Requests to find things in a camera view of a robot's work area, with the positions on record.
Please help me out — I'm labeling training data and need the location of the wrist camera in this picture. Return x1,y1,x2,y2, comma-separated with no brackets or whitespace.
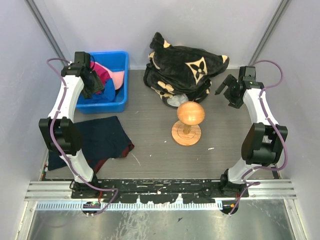
74,51,91,68
238,66,256,82

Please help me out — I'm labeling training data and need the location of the slotted cable duct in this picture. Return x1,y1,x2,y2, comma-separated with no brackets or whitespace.
35,200,223,211

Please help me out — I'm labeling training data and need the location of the left aluminium frame post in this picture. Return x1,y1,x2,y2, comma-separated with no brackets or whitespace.
24,0,66,59

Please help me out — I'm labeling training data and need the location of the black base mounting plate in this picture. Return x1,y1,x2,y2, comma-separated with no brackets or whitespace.
69,179,246,204

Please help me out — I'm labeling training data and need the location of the black patterned plush blanket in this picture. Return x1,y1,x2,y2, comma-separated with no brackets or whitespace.
143,32,230,109

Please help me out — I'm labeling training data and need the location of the aluminium frame post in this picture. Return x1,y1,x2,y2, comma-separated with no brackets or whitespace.
24,0,66,59
248,0,292,65

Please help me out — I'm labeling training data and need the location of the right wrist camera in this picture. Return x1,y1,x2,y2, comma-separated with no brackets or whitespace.
238,66,256,82

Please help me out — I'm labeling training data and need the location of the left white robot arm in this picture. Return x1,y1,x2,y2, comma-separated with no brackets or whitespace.
38,51,105,198

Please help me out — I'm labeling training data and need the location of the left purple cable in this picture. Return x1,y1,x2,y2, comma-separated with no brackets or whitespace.
46,57,120,217

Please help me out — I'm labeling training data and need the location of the magenta cap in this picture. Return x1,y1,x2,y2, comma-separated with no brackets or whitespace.
90,61,112,86

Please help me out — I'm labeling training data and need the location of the blue plastic bin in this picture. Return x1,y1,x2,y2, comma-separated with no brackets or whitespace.
76,51,129,114

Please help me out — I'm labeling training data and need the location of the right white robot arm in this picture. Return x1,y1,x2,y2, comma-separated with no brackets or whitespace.
215,74,288,197

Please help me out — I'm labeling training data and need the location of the right aluminium frame post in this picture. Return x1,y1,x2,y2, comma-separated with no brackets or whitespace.
248,0,292,65

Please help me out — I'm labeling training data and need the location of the wooden hat stand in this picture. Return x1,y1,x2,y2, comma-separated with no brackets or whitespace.
171,101,205,146

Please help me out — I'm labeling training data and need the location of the navy blue cloth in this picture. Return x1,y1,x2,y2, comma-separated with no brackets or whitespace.
47,115,136,174

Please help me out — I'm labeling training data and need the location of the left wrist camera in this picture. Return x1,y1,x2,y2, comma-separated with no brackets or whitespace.
74,51,91,68

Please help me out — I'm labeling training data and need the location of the blue cap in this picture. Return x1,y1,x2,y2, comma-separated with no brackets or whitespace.
95,78,116,103

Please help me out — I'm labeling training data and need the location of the pink cap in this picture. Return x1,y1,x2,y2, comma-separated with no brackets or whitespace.
109,71,125,90

